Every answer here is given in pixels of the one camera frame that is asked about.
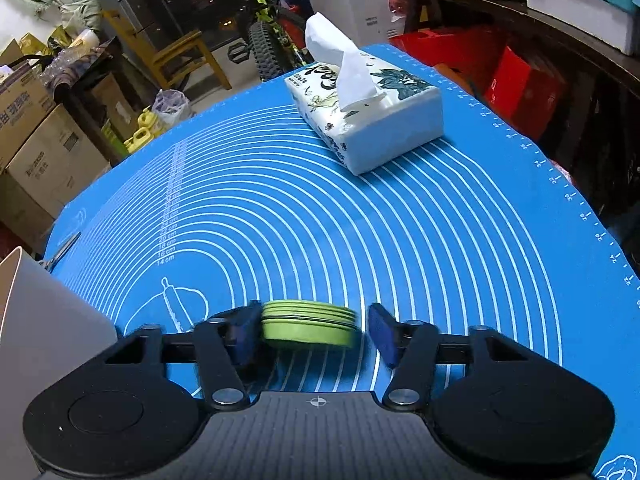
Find grey handled scissors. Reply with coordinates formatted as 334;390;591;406
37;231;82;273

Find printed pale cardboard box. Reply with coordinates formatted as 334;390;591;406
0;67;56;171

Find clear plastic bag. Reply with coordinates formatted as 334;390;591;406
152;89;193;123

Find printed tissue pack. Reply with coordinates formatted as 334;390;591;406
284;12;445;176

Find green round lid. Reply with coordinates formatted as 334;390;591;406
260;300;358;348

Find taped brown cardboard box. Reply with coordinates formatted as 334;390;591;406
0;105;111;223

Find white foam box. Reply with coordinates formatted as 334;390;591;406
525;0;640;56

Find yellow plastic jug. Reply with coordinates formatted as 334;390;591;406
123;127;151;154
137;106;166;136

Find green and black bicycle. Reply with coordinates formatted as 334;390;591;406
170;0;321;83

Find red gift box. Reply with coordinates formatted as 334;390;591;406
482;46;566;141

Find wooden chair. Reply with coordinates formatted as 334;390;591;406
102;10;233;91

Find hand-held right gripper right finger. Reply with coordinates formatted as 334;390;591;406
368;303;532;409

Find blue silicone mat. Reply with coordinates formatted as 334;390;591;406
44;44;640;480

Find dark wooden table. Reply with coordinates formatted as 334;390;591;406
387;0;640;106

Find white appliance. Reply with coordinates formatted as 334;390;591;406
295;0;401;46

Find cream plastic tub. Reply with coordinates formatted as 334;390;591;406
0;246;118;480

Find cluttered dark side table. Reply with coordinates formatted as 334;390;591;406
40;30;126;161

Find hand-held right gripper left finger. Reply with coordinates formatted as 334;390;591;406
102;301;264;412

